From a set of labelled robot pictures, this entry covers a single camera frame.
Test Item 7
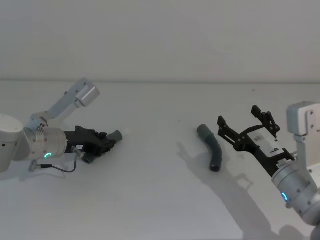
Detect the short grey pipe elbow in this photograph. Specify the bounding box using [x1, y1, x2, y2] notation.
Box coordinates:
[83, 129, 124, 165]

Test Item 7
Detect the long bent grey pipe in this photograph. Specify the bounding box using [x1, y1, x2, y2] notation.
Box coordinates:
[196, 124, 224, 173]

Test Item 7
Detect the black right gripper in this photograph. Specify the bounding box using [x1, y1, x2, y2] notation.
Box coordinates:
[216, 104, 296, 179]

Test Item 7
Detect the thin dark cable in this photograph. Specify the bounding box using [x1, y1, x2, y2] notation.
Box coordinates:
[28, 146, 83, 174]

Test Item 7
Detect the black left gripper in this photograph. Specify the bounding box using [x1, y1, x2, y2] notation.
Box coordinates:
[63, 125, 118, 158]

